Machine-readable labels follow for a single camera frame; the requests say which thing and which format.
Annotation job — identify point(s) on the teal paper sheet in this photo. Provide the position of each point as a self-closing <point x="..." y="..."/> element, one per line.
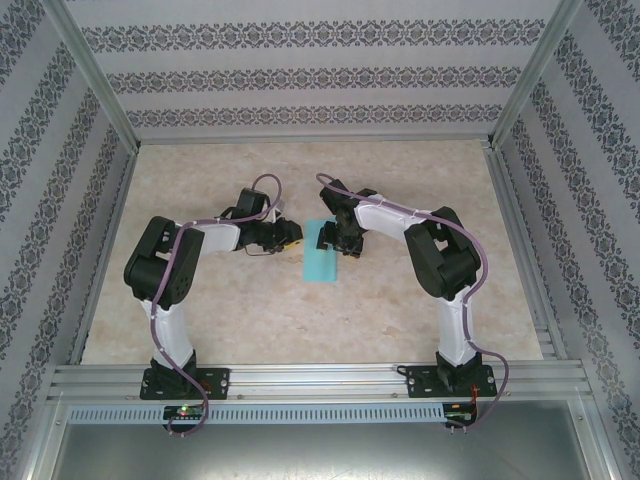
<point x="320" y="267"/>

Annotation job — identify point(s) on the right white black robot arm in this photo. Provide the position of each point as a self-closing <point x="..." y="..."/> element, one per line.
<point x="440" y="260"/>

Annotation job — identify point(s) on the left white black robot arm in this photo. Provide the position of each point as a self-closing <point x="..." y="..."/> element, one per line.
<point x="165" y="265"/>

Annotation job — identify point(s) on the grey metal sheet panel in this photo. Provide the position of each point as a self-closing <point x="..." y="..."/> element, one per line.
<point x="320" y="455"/>

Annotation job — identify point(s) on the aluminium mounting beam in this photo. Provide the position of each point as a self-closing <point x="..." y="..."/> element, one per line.
<point x="310" y="380"/>

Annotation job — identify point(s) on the aluminium rear frame rail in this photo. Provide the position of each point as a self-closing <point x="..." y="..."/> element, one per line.
<point x="310" y="138"/>

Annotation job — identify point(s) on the aluminium side frame rail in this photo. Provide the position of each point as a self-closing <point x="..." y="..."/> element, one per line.
<point x="118" y="200"/>
<point x="509" y="200"/>

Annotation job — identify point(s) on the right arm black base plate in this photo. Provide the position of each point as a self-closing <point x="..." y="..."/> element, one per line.
<point x="420" y="382"/>

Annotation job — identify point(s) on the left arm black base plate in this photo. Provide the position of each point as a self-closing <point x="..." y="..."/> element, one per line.
<point x="220" y="380"/>

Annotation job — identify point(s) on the aluminium frame post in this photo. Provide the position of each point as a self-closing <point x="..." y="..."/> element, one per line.
<point x="540" y="65"/>
<point x="90" y="60"/>

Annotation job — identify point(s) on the aluminium lower frame beam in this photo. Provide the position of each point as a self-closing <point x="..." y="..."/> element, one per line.
<point x="595" y="440"/>
<point x="42" y="440"/>

